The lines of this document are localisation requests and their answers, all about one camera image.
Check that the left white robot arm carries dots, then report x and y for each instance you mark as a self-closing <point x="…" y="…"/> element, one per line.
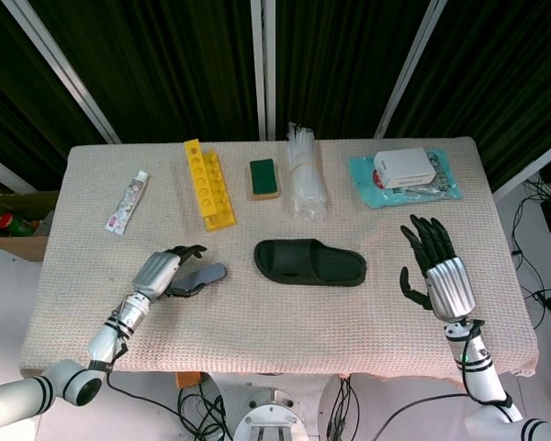
<point x="105" y="340"/>

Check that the black slipper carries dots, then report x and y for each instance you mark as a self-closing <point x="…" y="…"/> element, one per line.
<point x="335" y="268"/>

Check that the white cardboard carton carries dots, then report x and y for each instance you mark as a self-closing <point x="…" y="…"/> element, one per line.
<point x="404" y="167"/>

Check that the green yellow scrub sponge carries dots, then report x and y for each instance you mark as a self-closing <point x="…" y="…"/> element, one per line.
<point x="262" y="177"/>

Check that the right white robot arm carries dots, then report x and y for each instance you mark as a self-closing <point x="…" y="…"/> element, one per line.
<point x="480" y="367"/>

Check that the yellow plastic tube rack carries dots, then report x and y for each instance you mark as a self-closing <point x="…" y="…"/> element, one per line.
<point x="199" y="184"/>

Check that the brown cardboard box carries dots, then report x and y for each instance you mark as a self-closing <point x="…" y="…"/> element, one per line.
<point x="9" y="250"/>

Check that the red lidded green bottle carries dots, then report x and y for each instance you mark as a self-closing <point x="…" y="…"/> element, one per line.
<point x="9" y="221"/>

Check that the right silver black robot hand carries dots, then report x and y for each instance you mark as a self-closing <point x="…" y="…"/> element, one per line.
<point x="450" y="289"/>

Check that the dark green curtain panel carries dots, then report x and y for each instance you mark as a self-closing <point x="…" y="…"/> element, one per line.
<point x="165" y="69"/>
<point x="500" y="69"/>
<point x="335" y="59"/>
<point x="14" y="92"/>

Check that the white grey robot base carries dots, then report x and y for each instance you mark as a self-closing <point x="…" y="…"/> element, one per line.
<point x="266" y="418"/>

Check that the white metal frame post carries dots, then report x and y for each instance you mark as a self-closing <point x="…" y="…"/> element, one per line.
<point x="59" y="69"/>
<point x="262" y="69"/>
<point x="532" y="170"/>
<point x="4" y="172"/>
<point x="408" y="69"/>

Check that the bundle of clear straws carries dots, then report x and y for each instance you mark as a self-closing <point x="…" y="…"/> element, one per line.
<point x="305" y="184"/>

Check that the white toothpaste tube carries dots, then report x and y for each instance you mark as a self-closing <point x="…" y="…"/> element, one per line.
<point x="126" y="202"/>

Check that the beige waffle tablecloth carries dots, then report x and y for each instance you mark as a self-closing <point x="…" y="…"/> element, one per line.
<point x="303" y="331"/>

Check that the orange block under table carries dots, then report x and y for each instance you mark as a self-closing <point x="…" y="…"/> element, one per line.
<point x="188" y="380"/>

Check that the teal wet wipes pack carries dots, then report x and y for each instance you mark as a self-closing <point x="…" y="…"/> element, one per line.
<point x="395" y="197"/>

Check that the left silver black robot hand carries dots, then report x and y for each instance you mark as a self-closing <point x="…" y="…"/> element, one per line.
<point x="154" y="273"/>

